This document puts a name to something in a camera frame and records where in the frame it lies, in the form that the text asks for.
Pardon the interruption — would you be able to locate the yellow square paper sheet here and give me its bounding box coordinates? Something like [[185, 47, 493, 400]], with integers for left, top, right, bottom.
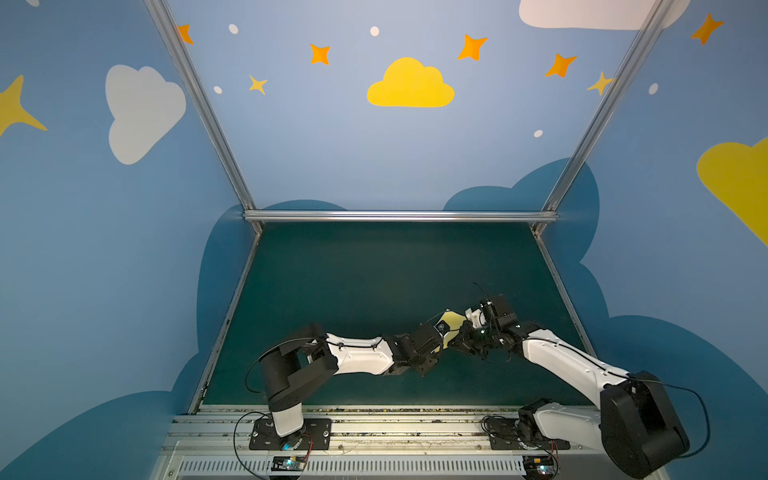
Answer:
[[435, 311, 466, 348]]

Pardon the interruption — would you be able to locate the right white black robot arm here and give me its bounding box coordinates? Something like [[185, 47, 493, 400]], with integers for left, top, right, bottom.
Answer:
[[444, 322, 690, 479]]

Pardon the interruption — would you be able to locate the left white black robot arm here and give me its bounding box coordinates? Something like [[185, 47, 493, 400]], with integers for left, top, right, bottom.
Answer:
[[257, 321, 451, 443]]

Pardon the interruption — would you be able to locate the right green circuit board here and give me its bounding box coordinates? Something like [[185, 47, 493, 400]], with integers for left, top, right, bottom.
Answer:
[[523, 456, 558, 480]]

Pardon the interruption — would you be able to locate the green circuit board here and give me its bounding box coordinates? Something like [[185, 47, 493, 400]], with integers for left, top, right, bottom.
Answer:
[[523, 456, 558, 480], [270, 456, 307, 473]]

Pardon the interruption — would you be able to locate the left green circuit board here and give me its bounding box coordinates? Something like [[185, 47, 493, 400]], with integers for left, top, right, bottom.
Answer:
[[270, 456, 307, 473]]

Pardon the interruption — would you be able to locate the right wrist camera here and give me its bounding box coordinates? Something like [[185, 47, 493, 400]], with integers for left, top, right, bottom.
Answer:
[[465, 295, 519, 330]]

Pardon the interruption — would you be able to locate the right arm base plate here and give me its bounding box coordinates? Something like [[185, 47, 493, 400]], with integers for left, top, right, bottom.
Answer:
[[481, 415, 571, 451]]

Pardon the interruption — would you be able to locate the front aluminium rail bed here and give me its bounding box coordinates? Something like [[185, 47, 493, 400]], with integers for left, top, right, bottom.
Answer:
[[146, 404, 670, 480]]

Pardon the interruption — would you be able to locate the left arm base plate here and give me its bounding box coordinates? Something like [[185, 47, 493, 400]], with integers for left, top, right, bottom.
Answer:
[[248, 418, 332, 451]]

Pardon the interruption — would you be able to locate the right aluminium frame post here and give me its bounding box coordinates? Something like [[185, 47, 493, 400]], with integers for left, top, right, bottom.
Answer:
[[533, 0, 675, 238]]

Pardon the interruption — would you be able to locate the aluminium frame post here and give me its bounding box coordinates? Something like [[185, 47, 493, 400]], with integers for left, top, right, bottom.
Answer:
[[144, 0, 257, 213], [533, 0, 675, 238]]

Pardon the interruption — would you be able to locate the rear aluminium frame crossbar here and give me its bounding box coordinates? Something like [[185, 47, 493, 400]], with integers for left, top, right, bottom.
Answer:
[[244, 210, 558, 223]]

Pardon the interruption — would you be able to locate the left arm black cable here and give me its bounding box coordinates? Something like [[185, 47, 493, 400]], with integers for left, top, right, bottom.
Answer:
[[232, 310, 448, 480]]

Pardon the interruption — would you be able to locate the white slotted cable duct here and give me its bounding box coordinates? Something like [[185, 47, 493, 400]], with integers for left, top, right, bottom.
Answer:
[[175, 455, 525, 479]]

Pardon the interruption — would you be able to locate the left aluminium frame post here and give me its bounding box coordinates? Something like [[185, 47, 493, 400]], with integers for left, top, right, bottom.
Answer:
[[144, 0, 257, 213]]

